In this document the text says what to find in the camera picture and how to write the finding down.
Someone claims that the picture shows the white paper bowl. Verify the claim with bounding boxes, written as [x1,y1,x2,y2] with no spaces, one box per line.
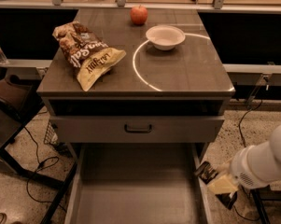
[146,25,186,50]

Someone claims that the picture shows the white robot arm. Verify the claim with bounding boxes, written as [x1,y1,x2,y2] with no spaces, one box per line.
[207,125,281,194]

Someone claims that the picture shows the black floor cable left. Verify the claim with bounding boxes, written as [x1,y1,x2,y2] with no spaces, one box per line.
[21,126,68,213]

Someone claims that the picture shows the black floor cable right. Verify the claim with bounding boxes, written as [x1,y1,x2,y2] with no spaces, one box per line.
[230,100,265,222]

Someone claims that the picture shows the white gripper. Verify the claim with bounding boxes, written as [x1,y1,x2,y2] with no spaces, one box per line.
[207,146,265,194]

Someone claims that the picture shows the red apple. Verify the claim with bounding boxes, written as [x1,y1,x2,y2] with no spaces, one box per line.
[130,5,148,25]

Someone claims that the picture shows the grey drawer cabinet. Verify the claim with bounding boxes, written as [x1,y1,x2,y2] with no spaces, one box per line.
[38,8,234,155]

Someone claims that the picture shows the brown yellow chip bag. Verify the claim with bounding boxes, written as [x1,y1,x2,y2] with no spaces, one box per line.
[52,21,126,91]

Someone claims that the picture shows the black rxbar chocolate bar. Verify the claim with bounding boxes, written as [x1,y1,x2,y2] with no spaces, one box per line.
[194,161,237,210]

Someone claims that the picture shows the black stand base right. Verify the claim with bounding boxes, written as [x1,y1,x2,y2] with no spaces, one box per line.
[251,186,281,224]

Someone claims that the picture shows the closed upper drawer with handle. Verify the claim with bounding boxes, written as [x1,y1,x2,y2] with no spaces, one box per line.
[49,116,224,144]

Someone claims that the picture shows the black floor cable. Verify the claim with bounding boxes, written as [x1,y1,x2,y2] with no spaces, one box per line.
[230,100,265,222]
[21,126,68,213]

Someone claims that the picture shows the open middle drawer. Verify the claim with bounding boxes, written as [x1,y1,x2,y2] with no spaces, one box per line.
[64,144,213,224]

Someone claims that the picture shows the dark side table left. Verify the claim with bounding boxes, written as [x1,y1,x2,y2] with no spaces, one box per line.
[0,75,77,224]

